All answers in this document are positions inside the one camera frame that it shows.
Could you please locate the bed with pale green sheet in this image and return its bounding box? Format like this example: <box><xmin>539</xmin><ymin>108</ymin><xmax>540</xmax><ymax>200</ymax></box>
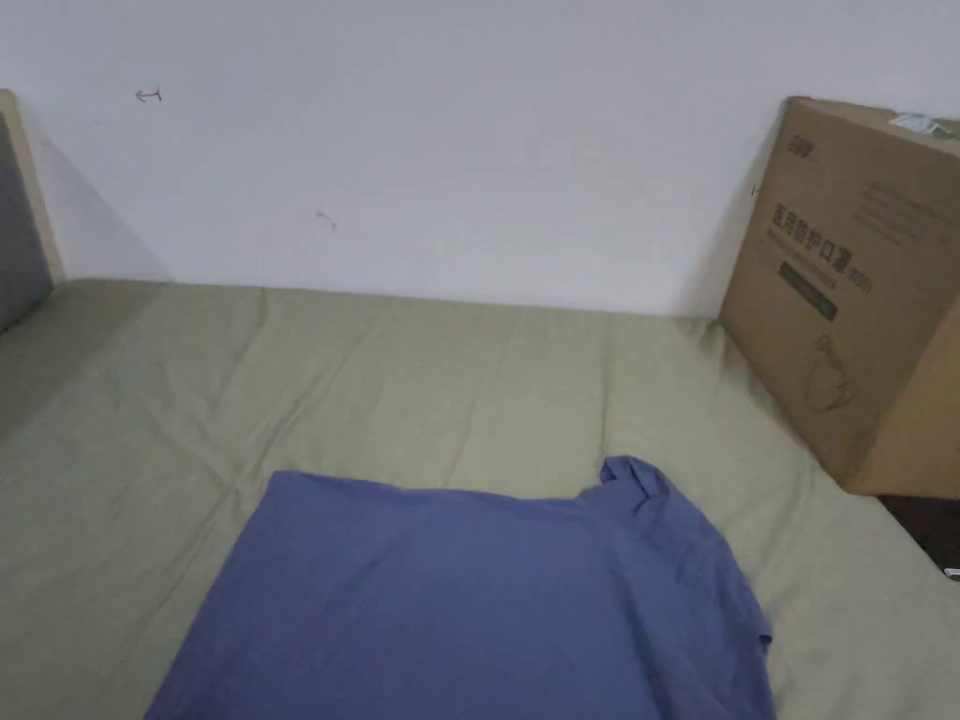
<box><xmin>0</xmin><ymin>277</ymin><xmax>960</xmax><ymax>720</ymax></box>

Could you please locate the blue shirt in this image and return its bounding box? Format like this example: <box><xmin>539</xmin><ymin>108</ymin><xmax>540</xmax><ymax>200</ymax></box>
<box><xmin>142</xmin><ymin>455</ymin><xmax>777</xmax><ymax>720</ymax></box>

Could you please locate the brown cardboard carton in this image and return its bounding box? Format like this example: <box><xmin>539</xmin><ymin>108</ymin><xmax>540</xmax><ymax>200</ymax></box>
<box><xmin>718</xmin><ymin>96</ymin><xmax>960</xmax><ymax>499</ymax></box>

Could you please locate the dark brown bedside table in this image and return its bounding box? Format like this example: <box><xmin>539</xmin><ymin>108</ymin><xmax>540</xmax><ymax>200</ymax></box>
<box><xmin>876</xmin><ymin>493</ymin><xmax>960</xmax><ymax>582</ymax></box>

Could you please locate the grey padded headboard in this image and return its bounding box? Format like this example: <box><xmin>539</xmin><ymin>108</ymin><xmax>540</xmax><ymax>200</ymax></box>
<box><xmin>0</xmin><ymin>89</ymin><xmax>68</xmax><ymax>336</ymax></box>

